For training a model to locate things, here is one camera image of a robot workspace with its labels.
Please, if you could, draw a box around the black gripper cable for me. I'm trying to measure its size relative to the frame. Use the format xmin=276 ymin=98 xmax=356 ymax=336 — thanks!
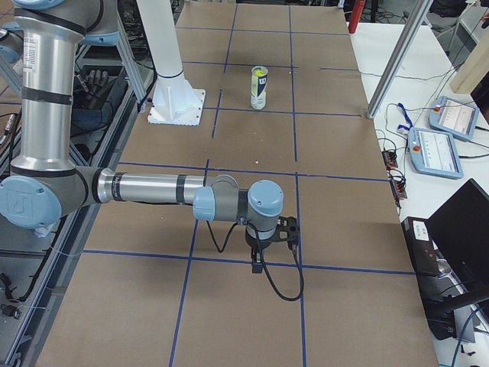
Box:
xmin=206 ymin=220 xmax=305 ymax=301

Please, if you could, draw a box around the black computer box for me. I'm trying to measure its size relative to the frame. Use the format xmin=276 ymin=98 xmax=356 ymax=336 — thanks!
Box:
xmin=401 ymin=216 xmax=464 ymax=301

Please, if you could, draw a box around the teach pendant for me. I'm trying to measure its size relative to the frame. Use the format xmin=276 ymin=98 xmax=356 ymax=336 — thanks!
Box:
xmin=428 ymin=96 xmax=480 ymax=141
xmin=408 ymin=128 xmax=464 ymax=179

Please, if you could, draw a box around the lower teach pendant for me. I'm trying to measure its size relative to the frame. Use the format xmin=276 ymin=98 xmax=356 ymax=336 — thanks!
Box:
xmin=408 ymin=128 xmax=464 ymax=179

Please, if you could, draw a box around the upper teach pendant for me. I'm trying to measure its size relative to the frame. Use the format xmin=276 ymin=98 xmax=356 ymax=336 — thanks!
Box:
xmin=428 ymin=96 xmax=480 ymax=141

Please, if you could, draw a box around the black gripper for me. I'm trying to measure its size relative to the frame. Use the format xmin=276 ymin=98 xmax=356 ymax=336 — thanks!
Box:
xmin=245 ymin=226 xmax=287 ymax=274

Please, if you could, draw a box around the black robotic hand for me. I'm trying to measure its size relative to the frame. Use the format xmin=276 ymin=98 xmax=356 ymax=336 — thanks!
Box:
xmin=73 ymin=69 xmax=115 ymax=110

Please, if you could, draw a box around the clear tennis ball can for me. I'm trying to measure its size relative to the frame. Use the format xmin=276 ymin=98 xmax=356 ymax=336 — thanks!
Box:
xmin=251 ymin=66 xmax=268 ymax=110

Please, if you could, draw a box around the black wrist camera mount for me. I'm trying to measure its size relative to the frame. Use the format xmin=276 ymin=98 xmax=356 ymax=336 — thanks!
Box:
xmin=275 ymin=216 xmax=300 ymax=248

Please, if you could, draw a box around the wooden board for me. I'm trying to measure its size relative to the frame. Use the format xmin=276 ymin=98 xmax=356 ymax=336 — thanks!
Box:
xmin=450 ymin=29 xmax=489 ymax=94

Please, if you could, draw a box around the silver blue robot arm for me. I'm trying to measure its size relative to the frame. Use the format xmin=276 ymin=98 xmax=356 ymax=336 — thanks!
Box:
xmin=1 ymin=1 xmax=284 ymax=273

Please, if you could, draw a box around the aluminium frame post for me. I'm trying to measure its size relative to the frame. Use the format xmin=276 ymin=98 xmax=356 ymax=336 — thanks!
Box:
xmin=366 ymin=0 xmax=433 ymax=119

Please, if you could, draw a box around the black monitor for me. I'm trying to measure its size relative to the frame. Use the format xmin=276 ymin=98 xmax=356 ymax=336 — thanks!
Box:
xmin=426 ymin=178 xmax=488 ymax=290

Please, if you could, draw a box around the red fire extinguisher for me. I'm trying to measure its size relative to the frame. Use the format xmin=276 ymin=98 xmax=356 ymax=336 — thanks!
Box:
xmin=348 ymin=0 xmax=366 ymax=34

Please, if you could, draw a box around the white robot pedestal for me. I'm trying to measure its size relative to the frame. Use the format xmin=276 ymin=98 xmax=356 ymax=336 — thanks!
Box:
xmin=137 ymin=0 xmax=206 ymax=126

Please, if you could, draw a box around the brown cardboard table mat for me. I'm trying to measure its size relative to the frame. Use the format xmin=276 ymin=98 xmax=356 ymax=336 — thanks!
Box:
xmin=37 ymin=2 xmax=438 ymax=366

